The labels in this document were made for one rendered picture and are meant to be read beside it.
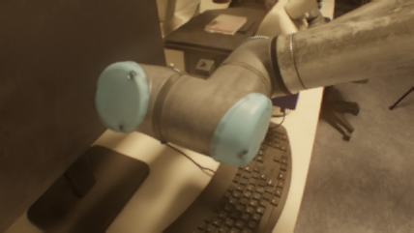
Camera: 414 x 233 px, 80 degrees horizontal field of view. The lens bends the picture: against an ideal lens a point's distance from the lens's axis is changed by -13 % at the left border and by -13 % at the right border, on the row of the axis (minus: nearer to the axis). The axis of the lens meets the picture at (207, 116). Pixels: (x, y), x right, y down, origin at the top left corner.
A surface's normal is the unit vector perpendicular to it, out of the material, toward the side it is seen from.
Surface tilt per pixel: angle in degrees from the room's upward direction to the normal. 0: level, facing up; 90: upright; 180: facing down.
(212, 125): 53
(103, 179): 0
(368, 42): 62
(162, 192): 0
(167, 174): 0
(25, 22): 86
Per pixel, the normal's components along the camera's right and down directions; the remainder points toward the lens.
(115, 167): -0.02, -0.79
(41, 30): 0.91, 0.18
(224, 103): -0.12, -0.55
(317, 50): -0.58, 0.04
